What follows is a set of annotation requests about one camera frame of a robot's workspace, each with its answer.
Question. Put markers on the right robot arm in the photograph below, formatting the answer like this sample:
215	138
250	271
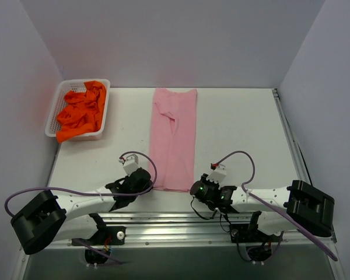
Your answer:
308	206

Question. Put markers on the aluminium mounting rail frame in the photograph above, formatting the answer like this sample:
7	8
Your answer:
245	129

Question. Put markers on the white plastic basket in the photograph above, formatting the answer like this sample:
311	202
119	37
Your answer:
59	103

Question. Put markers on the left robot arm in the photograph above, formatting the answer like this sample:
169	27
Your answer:
37	224

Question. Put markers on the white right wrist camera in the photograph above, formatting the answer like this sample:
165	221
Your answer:
218	173

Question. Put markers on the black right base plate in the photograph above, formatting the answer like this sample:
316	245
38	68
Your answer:
249	233

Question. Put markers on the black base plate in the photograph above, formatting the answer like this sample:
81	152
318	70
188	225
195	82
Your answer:
249	233
96	232

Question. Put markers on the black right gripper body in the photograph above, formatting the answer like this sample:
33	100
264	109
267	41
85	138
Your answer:
208	181

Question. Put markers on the orange t-shirt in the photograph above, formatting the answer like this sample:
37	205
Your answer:
83	112

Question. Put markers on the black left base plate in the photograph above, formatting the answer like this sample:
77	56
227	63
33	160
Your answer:
96	232

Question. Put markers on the pink t-shirt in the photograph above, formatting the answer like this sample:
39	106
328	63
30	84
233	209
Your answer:
172	138

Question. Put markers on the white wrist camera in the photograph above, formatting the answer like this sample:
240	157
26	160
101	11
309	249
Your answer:
129	163
218	173

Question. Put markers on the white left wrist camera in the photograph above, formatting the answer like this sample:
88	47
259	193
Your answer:
129	163

